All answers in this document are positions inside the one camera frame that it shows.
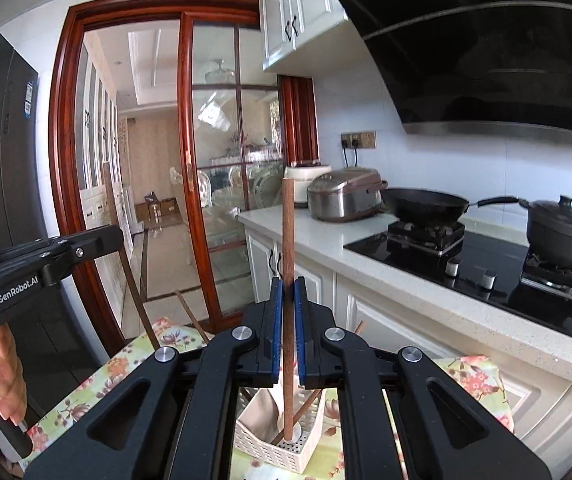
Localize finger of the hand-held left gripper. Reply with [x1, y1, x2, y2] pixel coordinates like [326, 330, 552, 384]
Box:
[3, 226, 122, 258]
[0, 232, 123, 283]

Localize white kitchen base cabinets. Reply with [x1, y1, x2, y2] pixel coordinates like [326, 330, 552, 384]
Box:
[238, 205, 572, 466]

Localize floral tablecloth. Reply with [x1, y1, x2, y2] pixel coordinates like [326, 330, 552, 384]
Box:
[16, 315, 515, 480]

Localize white hallway cabinet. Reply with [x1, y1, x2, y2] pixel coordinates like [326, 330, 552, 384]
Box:
[75, 42, 134, 256]

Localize white plastic utensil basket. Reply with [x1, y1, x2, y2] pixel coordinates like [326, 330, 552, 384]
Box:
[232, 385, 327, 476]

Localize black lidded pot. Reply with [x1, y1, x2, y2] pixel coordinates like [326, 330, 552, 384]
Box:
[518, 195, 572, 268]

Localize black range hood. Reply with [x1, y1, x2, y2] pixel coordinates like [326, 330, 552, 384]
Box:
[338, 0, 572, 153]

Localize white pressure cooker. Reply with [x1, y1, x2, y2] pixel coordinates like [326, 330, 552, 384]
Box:
[285, 160, 333, 206]

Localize gold wall socket with plugs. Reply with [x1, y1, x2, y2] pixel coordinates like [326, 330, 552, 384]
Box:
[341, 131, 377, 150]

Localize set of wooden chopsticks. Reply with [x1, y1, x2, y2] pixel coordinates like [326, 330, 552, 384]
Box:
[176, 290, 367, 418]

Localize white wall cabinet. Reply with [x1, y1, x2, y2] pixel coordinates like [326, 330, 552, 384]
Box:
[258, 0, 351, 72]

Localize black glass gas hob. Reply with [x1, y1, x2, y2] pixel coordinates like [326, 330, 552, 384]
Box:
[343, 220, 572, 346]

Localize red wooden sliding glass door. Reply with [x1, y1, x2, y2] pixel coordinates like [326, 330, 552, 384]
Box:
[178, 10, 287, 333]

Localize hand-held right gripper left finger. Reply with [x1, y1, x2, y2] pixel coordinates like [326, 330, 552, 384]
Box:
[26, 277, 287, 480]

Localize red wooden door panel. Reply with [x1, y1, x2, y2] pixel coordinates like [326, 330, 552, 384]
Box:
[277, 74, 319, 167]

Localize black wok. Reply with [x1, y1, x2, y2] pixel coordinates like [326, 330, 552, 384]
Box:
[381, 187, 529, 223]

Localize dark grey refrigerator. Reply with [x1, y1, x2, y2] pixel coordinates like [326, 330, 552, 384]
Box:
[0, 16, 127, 411]

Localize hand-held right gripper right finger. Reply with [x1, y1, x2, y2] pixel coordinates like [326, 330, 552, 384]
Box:
[293, 276, 554, 480]

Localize silver rice cooker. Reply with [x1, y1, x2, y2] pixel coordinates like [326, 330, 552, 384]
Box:
[307, 167, 388, 222]

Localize brown wooden chopstick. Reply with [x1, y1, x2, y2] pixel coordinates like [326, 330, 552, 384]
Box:
[281, 176, 301, 443]
[116, 249, 161, 351]

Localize red wooden door frame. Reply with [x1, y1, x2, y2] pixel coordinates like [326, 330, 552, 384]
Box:
[48, 0, 261, 348]

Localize white ceramic spoon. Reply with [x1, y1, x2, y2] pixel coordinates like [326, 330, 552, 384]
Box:
[240, 386, 287, 446]

